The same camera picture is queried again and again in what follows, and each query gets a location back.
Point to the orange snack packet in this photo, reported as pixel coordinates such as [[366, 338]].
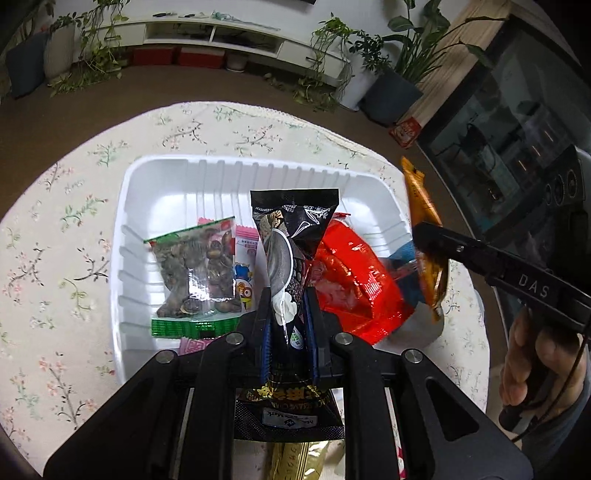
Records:
[[418, 198]]

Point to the tall broad-leaf plant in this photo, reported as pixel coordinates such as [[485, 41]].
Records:
[[425, 41]]

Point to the light blue cloth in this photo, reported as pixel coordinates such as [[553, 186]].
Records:
[[231, 18]]

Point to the dark square planter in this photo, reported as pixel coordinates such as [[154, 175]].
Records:
[[27, 64], [390, 97]]

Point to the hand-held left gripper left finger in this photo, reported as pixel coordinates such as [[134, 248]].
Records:
[[266, 341]]

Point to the person's right hand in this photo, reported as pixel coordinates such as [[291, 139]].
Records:
[[521, 360]]

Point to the red white snack packet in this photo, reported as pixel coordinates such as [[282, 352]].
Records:
[[401, 464]]

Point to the tall white planter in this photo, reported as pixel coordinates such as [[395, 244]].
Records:
[[360, 90]]

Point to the person's right forearm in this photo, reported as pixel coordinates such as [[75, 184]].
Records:
[[563, 443]]

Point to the light blue snack packet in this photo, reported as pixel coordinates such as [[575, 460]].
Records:
[[404, 277]]

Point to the white television cabinet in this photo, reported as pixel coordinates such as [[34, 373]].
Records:
[[318, 55]]

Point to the pink cartoon snack packet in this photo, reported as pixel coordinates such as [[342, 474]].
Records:
[[247, 244]]

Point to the small bushy plant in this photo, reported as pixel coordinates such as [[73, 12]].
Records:
[[371, 50]]

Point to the black snack packet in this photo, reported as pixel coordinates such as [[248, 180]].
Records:
[[286, 230]]

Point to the gold snack packet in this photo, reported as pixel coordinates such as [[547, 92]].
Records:
[[291, 461]]

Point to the small white round pot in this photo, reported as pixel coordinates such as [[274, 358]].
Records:
[[236, 61]]

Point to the green clear chestnut packet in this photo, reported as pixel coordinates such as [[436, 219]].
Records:
[[194, 267]]

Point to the grey ribbed planter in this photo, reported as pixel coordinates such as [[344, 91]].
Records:
[[60, 50]]

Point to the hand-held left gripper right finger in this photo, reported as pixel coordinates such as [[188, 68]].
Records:
[[310, 341]]

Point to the red paper bag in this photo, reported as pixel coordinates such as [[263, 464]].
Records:
[[406, 131]]

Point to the trailing vine plant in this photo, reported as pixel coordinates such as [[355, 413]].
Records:
[[97, 55], [328, 37]]

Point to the potted plant dark pot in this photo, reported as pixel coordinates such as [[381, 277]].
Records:
[[443, 87]]

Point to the floral tablecloth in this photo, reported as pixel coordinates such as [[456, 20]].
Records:
[[60, 230]]

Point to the white plastic tray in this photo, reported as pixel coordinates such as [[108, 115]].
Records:
[[152, 194]]

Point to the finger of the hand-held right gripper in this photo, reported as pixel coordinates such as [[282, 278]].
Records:
[[452, 249]]

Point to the red storage box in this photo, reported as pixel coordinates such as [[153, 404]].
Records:
[[201, 57], [152, 55]]

